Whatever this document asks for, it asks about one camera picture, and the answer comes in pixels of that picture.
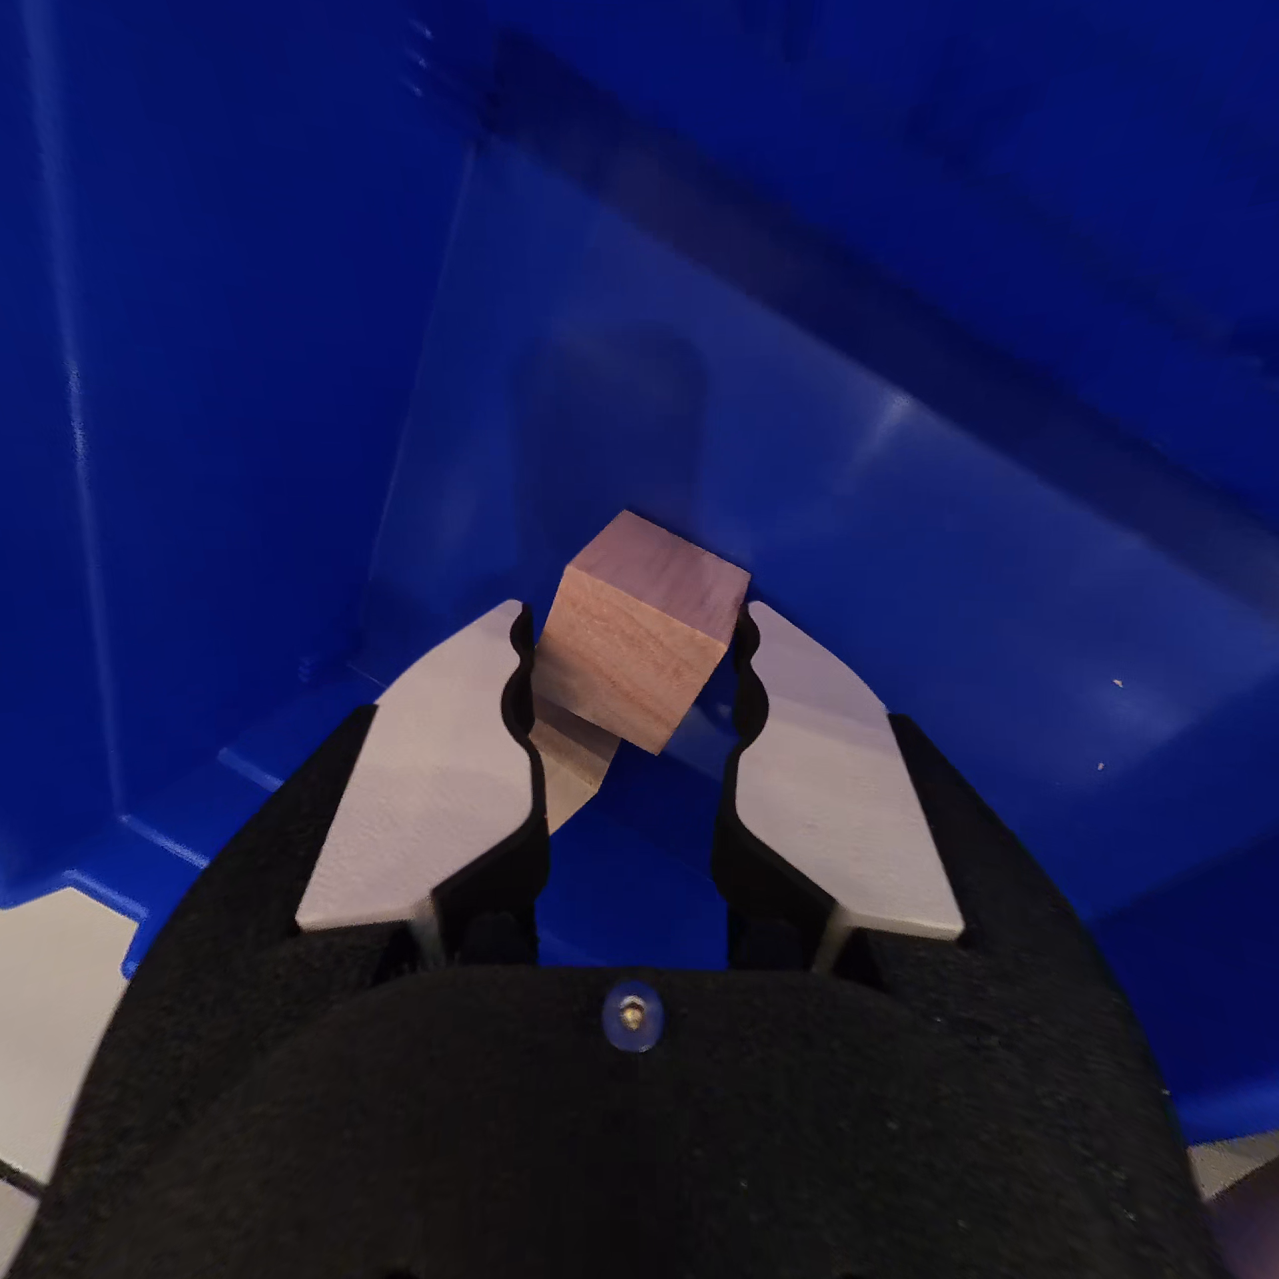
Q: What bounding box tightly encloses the blue plastic bin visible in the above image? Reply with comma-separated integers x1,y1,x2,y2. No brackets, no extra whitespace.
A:
0,0,1279,1150

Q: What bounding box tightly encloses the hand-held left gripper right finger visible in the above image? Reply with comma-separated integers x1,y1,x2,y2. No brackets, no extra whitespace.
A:
711,600,965,972

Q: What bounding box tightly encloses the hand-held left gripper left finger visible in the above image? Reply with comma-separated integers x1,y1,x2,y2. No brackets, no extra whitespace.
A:
296,600,553,968

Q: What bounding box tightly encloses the wooden cube with blue tape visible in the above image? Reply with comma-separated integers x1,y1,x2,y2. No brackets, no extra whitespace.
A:
533,509,753,756

